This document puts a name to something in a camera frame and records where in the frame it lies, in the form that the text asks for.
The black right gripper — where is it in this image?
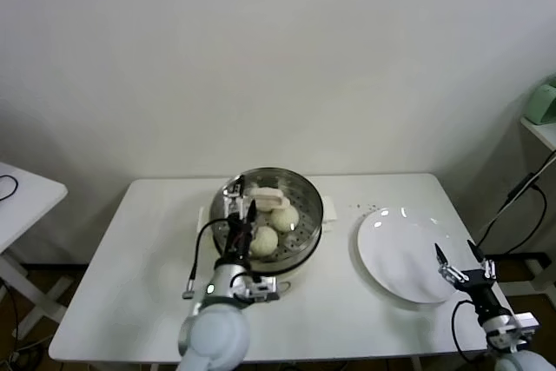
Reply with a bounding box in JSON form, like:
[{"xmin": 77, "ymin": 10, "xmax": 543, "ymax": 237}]
[{"xmin": 434, "ymin": 239, "xmax": 500, "ymax": 322}]

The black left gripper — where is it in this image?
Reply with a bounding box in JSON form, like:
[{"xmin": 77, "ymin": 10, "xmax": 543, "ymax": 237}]
[{"xmin": 222, "ymin": 174, "xmax": 258, "ymax": 264}]

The glass lid with cream handle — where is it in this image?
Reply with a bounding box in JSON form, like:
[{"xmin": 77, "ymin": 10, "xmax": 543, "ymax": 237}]
[{"xmin": 210, "ymin": 166, "xmax": 325, "ymax": 266}]

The white steamed baozi bun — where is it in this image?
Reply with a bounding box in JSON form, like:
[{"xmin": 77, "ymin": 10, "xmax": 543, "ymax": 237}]
[
  {"xmin": 269, "ymin": 207, "xmax": 301, "ymax": 234},
  {"xmin": 249, "ymin": 226, "xmax": 279, "ymax": 259}
]

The steel steamer basket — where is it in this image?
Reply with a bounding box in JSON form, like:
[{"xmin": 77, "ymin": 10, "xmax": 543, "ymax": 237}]
[{"xmin": 209, "ymin": 166, "xmax": 326, "ymax": 275}]

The white round plate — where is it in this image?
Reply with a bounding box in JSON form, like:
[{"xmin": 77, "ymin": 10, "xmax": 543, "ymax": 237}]
[{"xmin": 355, "ymin": 205, "xmax": 469, "ymax": 306}]

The cream electric cooker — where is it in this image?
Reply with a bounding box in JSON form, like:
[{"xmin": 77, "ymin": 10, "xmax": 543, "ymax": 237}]
[{"xmin": 197, "ymin": 195, "xmax": 341, "ymax": 302}]

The pale green appliance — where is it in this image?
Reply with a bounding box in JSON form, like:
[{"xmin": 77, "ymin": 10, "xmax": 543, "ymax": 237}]
[{"xmin": 523, "ymin": 76, "xmax": 556, "ymax": 127}]

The white side table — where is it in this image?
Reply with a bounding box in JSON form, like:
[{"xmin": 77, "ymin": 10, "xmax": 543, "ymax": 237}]
[{"xmin": 0, "ymin": 161, "xmax": 70, "ymax": 341}]

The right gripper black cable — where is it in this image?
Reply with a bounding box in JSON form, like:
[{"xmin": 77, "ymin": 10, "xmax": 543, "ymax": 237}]
[{"xmin": 450, "ymin": 299, "xmax": 479, "ymax": 363}]

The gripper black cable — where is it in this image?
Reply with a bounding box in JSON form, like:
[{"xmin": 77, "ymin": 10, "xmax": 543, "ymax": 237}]
[
  {"xmin": 182, "ymin": 215, "xmax": 231, "ymax": 301},
  {"xmin": 450, "ymin": 299, "xmax": 479, "ymax": 363}
]

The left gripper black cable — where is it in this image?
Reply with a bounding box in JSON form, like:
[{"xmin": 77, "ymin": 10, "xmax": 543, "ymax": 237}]
[{"xmin": 182, "ymin": 215, "xmax": 231, "ymax": 301}]

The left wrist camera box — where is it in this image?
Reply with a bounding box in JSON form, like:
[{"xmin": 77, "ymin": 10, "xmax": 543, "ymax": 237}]
[{"xmin": 247, "ymin": 277, "xmax": 280, "ymax": 303}]

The black wall cable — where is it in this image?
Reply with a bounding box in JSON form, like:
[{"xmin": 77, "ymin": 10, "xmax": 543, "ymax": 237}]
[{"xmin": 480, "ymin": 186, "xmax": 548, "ymax": 255}]

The thin black cable loop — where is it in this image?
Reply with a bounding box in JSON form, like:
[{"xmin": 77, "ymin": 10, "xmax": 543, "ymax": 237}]
[{"xmin": 0, "ymin": 174, "xmax": 19, "ymax": 202}]

